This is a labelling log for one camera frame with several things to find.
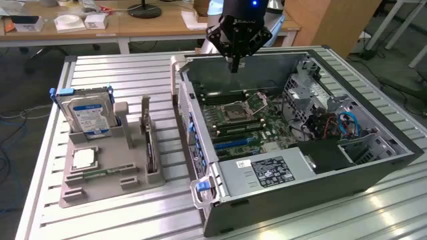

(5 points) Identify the black office chair base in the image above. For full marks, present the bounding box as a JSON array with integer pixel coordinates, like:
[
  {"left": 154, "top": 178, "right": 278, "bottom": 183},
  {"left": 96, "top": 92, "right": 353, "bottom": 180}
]
[{"left": 18, "top": 45, "right": 70, "bottom": 75}]

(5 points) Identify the red wire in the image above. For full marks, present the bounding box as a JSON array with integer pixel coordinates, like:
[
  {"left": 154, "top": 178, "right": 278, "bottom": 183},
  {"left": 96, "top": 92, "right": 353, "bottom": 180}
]
[{"left": 323, "top": 113, "right": 335, "bottom": 140}]

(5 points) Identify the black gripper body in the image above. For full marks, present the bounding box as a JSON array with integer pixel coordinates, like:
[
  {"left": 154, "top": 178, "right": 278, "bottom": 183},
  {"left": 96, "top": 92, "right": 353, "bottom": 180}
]
[{"left": 219, "top": 0, "right": 270, "bottom": 58}]

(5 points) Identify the graphics card with metal bracket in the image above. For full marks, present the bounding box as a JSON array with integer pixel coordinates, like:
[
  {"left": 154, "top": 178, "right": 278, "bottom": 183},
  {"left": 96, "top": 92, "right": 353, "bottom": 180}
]
[{"left": 138, "top": 94, "right": 162, "bottom": 175}]

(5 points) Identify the white table frame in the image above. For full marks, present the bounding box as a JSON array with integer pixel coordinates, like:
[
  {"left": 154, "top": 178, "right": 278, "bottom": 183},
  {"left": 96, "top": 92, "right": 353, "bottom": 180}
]
[{"left": 365, "top": 0, "right": 427, "bottom": 68}]

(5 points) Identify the wooden desk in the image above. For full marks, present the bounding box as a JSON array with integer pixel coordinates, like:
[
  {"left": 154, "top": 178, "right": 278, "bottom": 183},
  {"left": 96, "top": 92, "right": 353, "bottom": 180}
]
[
  {"left": 0, "top": 0, "right": 122, "bottom": 48},
  {"left": 118, "top": 0, "right": 302, "bottom": 55}
]

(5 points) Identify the CPU socket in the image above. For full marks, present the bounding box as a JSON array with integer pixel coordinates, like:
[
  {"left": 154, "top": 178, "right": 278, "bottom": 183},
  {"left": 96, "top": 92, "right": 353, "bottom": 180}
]
[{"left": 222, "top": 101, "right": 255, "bottom": 123}]

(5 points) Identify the grey parts rack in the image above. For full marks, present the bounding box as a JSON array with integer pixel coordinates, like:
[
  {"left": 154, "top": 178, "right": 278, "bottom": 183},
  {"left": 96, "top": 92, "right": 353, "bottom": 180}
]
[{"left": 59, "top": 101, "right": 167, "bottom": 209}]

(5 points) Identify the wooden cabinet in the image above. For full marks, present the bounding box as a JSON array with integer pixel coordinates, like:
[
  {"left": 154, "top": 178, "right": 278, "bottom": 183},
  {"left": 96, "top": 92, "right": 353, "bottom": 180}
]
[{"left": 283, "top": 0, "right": 383, "bottom": 58}]

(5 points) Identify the grey power supply unit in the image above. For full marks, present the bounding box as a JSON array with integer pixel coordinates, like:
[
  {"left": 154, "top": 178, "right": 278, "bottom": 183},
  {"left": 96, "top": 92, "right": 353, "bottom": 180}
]
[{"left": 218, "top": 147, "right": 317, "bottom": 197}]

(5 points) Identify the white floor cable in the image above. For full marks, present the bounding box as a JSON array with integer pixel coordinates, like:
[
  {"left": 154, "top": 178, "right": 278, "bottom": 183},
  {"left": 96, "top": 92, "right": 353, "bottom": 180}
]
[{"left": 0, "top": 104, "right": 55, "bottom": 120}]

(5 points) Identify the white paper stack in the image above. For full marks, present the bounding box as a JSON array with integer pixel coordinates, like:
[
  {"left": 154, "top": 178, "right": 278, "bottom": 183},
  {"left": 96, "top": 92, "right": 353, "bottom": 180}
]
[{"left": 181, "top": 10, "right": 210, "bottom": 31}]

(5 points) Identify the blue wire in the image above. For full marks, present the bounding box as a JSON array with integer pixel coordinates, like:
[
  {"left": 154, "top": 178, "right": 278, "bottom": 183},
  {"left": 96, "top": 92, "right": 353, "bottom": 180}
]
[{"left": 337, "top": 112, "right": 363, "bottom": 137}]

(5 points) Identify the hard disk in blue caddy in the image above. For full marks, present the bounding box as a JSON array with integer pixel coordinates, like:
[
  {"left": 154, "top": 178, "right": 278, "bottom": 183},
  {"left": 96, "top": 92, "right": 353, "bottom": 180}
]
[{"left": 48, "top": 84, "right": 116, "bottom": 138}]

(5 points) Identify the white power box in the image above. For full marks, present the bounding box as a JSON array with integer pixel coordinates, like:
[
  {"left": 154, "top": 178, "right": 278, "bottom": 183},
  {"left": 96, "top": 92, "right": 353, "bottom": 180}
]
[{"left": 353, "top": 31, "right": 374, "bottom": 55}]

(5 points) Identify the blue expansion slot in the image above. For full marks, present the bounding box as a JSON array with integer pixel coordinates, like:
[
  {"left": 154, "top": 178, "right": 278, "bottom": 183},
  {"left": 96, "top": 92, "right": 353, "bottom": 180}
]
[{"left": 213, "top": 138, "right": 253, "bottom": 151}]

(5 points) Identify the grey metal disk bay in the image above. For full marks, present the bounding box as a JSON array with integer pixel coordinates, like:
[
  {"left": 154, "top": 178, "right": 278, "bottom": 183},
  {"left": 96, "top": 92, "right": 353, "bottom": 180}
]
[{"left": 337, "top": 132, "right": 401, "bottom": 166}]

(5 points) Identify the installed RAM stick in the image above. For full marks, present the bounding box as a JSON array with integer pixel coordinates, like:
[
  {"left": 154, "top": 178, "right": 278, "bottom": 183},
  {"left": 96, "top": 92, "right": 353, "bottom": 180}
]
[{"left": 217, "top": 119, "right": 266, "bottom": 137}]

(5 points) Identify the white box black lid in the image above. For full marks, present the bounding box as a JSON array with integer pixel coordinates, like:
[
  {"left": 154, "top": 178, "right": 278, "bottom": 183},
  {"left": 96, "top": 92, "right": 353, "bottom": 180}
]
[{"left": 10, "top": 15, "right": 46, "bottom": 33}]

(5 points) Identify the white labelled cardboard box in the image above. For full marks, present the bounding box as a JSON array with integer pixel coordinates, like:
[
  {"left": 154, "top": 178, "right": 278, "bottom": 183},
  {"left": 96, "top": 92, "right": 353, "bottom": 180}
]
[{"left": 83, "top": 13, "right": 110, "bottom": 29}]

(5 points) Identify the metal socket cover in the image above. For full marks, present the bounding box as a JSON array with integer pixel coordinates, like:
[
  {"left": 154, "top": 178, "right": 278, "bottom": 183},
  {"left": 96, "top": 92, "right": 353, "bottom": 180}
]
[{"left": 245, "top": 91, "right": 271, "bottom": 116}]

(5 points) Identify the blue floor cable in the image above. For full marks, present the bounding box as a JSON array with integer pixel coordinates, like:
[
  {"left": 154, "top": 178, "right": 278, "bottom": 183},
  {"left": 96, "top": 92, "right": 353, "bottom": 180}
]
[{"left": 0, "top": 117, "right": 28, "bottom": 216}]

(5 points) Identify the small silver chipset heatsink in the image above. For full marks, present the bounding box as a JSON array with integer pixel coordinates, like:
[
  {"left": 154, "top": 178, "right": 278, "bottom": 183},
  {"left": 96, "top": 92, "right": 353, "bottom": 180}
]
[{"left": 263, "top": 142, "right": 285, "bottom": 154}]

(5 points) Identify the green motherboard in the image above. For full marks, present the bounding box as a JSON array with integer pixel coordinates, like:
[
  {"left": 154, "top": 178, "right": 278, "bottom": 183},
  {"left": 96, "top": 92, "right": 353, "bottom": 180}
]
[{"left": 193, "top": 82, "right": 302, "bottom": 162}]

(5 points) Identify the white square box round hole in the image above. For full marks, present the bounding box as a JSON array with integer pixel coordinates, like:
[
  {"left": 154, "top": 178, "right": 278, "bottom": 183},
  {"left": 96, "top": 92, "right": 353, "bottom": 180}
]
[{"left": 54, "top": 14, "right": 87, "bottom": 34}]

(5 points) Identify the brown cardboard box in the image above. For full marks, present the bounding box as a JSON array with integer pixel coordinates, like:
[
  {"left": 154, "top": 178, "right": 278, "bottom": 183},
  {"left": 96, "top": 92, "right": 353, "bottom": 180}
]
[{"left": 193, "top": 0, "right": 211, "bottom": 17}]

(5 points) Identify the silver CPU chip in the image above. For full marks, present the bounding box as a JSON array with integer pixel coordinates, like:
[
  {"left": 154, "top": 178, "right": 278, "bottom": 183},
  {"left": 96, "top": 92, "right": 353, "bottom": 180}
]
[{"left": 72, "top": 149, "right": 96, "bottom": 170}]

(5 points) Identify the perforated metal drive cage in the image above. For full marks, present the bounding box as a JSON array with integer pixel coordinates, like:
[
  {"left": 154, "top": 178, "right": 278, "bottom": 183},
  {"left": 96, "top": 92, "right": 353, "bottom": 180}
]
[{"left": 282, "top": 72, "right": 335, "bottom": 126}]

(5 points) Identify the green RAM stick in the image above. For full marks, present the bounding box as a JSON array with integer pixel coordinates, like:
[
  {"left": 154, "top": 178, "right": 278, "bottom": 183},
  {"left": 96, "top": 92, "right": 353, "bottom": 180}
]
[{"left": 82, "top": 164, "right": 127, "bottom": 180}]

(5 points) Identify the black round lamp base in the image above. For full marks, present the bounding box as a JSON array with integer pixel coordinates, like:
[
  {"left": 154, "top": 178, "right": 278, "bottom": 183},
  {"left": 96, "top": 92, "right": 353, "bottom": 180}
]
[{"left": 127, "top": 0, "right": 163, "bottom": 20}]

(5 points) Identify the open black PC case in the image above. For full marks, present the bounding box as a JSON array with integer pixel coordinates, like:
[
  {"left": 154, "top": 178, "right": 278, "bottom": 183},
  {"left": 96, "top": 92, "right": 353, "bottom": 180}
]
[{"left": 170, "top": 48, "right": 426, "bottom": 238}]

